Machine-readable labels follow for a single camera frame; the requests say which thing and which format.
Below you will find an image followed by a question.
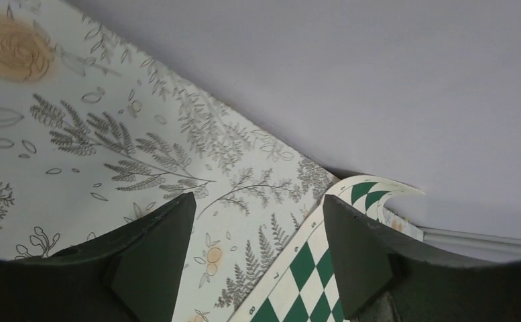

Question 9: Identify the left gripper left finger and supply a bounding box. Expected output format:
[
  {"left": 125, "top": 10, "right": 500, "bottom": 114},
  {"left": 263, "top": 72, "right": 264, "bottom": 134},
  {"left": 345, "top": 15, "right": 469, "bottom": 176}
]
[{"left": 0, "top": 193, "right": 196, "bottom": 321}]

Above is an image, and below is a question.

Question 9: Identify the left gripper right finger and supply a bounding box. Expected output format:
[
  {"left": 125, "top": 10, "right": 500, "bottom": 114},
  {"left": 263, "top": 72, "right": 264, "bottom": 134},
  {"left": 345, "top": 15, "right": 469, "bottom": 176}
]
[{"left": 323, "top": 195, "right": 521, "bottom": 321}]

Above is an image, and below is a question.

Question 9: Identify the green white chessboard mat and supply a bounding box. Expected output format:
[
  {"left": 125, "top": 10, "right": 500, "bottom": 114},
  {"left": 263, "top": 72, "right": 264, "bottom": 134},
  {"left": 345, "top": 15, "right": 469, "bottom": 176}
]
[{"left": 230, "top": 174, "right": 423, "bottom": 322}]

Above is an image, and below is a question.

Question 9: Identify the floral table mat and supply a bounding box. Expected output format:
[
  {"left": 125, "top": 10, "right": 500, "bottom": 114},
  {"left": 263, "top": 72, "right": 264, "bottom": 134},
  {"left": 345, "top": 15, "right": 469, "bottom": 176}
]
[{"left": 0, "top": 0, "right": 425, "bottom": 322}]

